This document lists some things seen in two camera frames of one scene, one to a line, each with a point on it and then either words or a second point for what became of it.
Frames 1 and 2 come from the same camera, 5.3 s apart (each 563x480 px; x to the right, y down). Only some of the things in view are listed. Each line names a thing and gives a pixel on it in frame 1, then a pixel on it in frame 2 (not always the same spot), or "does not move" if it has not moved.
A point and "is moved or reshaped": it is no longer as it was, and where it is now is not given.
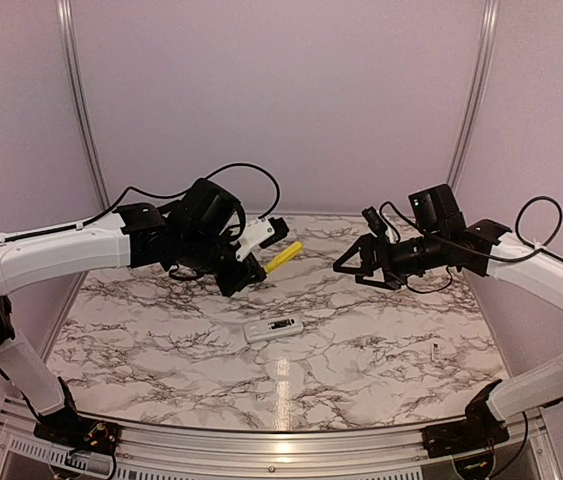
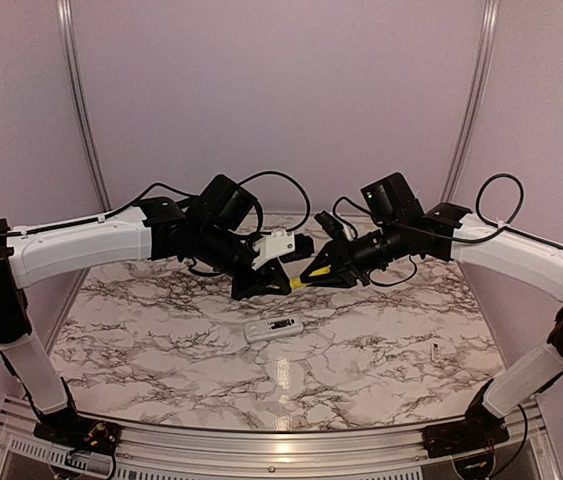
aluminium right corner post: x=475 y=89 does not move
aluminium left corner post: x=65 y=26 does not move
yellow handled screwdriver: x=284 y=257 is moved or reshaped
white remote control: x=273 y=328 does not move
